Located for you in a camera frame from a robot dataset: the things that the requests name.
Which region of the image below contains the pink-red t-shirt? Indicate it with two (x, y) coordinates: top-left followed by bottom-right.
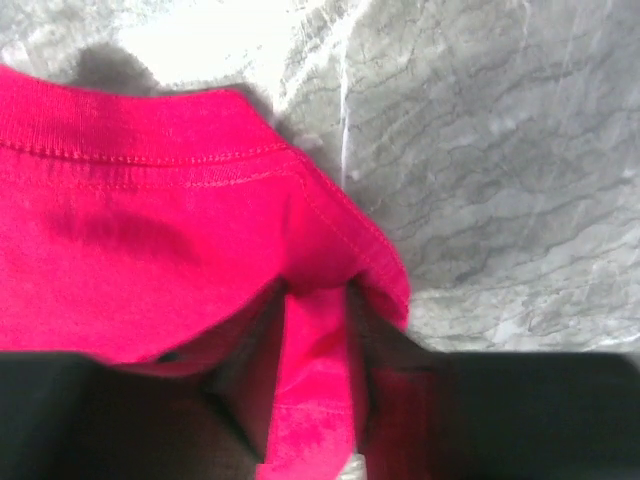
(1, 68), (410, 479)

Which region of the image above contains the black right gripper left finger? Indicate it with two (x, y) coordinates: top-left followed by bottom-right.
(1, 352), (257, 480)

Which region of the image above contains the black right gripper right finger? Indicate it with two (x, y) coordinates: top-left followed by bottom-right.
(348, 286), (639, 479)

